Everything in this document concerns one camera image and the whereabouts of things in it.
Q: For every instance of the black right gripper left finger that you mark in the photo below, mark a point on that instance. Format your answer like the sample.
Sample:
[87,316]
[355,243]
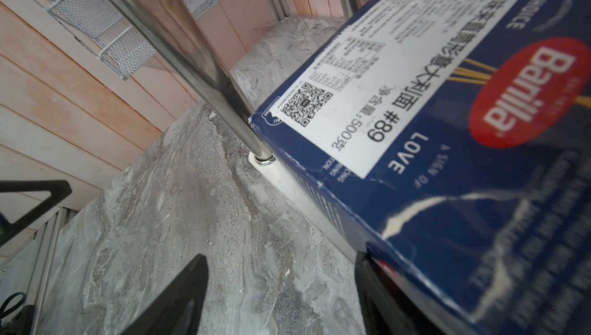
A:
[178,309]

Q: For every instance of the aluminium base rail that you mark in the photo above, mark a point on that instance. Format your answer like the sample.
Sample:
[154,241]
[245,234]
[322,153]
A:
[25,276]

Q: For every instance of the white two-tier shelf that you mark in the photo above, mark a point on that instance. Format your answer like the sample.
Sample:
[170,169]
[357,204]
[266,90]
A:
[173,32]

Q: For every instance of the white wire mesh rack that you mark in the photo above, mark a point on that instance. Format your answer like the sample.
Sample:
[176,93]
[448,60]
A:
[117,43]

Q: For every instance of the blue Barilla pasta box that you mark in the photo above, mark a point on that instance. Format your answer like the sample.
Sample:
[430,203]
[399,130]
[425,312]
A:
[450,141]

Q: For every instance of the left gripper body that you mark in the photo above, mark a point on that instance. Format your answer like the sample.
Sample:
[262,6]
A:
[25,202]

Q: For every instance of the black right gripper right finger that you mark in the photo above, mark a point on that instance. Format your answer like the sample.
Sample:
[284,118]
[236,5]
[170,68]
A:
[384,307]

